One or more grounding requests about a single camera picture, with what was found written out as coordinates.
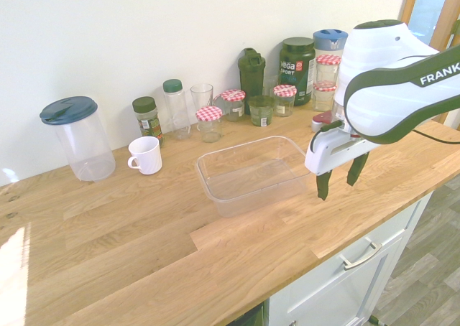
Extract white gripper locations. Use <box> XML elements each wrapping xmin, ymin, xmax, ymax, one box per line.
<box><xmin>304</xmin><ymin>127</ymin><xmax>379</xmax><ymax>202</ymax></box>

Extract dark Vega Sport protein tub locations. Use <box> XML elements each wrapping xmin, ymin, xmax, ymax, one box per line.
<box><xmin>279</xmin><ymin>37</ymin><xmax>317</xmax><ymax>108</ymax></box>

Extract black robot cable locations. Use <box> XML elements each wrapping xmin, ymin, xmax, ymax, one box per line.
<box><xmin>411</xmin><ymin>128</ymin><xmax>460</xmax><ymax>146</ymax></box>

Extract clear bottle with green cap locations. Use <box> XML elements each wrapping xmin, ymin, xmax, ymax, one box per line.
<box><xmin>162</xmin><ymin>79</ymin><xmax>192</xmax><ymax>141</ymax></box>

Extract glass jar red checkered lid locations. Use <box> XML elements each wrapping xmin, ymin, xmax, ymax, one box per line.
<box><xmin>316</xmin><ymin>54</ymin><xmax>343</xmax><ymax>86</ymax></box>
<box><xmin>311</xmin><ymin>81</ymin><xmax>338</xmax><ymax>113</ymax></box>
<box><xmin>220</xmin><ymin>88</ymin><xmax>247</xmax><ymax>122</ymax></box>
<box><xmin>272</xmin><ymin>84</ymin><xmax>298</xmax><ymax>118</ymax></box>
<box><xmin>195</xmin><ymin>106</ymin><xmax>224</xmax><ymax>144</ymax></box>

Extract metal drawer handle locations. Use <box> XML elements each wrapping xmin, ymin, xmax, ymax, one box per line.
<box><xmin>340</xmin><ymin>241</ymin><xmax>383</xmax><ymax>271</ymax></box>

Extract wooden door frame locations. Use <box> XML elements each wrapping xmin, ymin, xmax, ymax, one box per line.
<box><xmin>400</xmin><ymin>0</ymin><xmax>460</xmax><ymax>54</ymax></box>

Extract clear rectangular plastic container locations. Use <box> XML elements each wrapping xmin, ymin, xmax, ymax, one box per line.
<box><xmin>195</xmin><ymin>135</ymin><xmax>313</xmax><ymax>218</ymax></box>

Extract clear drinking glass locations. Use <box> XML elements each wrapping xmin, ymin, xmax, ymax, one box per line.
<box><xmin>190</xmin><ymin>83</ymin><xmax>215</xmax><ymax>113</ymax></box>

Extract dark green shaker bottle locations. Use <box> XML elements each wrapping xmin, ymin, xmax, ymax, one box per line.
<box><xmin>237</xmin><ymin>47</ymin><xmax>267</xmax><ymax>116</ymax></box>

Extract white ceramic mug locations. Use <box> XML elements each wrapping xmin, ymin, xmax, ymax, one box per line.
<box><xmin>126</xmin><ymin>136</ymin><xmax>163</xmax><ymax>176</ymax></box>

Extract clear canister with blue lid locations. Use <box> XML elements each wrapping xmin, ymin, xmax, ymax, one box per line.
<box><xmin>39</xmin><ymin>96</ymin><xmax>117</xmax><ymax>182</ymax></box>

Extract white drawer with handle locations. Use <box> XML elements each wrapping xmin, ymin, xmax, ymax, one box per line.
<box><xmin>267</xmin><ymin>191</ymin><xmax>435</xmax><ymax>326</ymax></box>

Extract spice jar with dark lid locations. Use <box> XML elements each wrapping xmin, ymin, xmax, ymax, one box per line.
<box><xmin>132</xmin><ymin>96</ymin><xmax>166</xmax><ymax>148</ymax></box>

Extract clear pitcher with blue lid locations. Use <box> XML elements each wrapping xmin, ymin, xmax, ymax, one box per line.
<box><xmin>312</xmin><ymin>29</ymin><xmax>349</xmax><ymax>60</ymax></box>

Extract small green glass cup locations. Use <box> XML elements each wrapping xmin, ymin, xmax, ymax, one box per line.
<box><xmin>247</xmin><ymin>95</ymin><xmax>274</xmax><ymax>127</ymax></box>

